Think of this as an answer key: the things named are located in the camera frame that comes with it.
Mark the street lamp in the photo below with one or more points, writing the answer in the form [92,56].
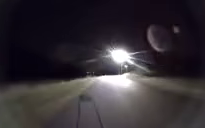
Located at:
[120,56]

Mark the grey asphalt path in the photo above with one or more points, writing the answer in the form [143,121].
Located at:
[123,103]

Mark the grass verge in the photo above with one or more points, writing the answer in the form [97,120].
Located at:
[176,85]
[26,100]

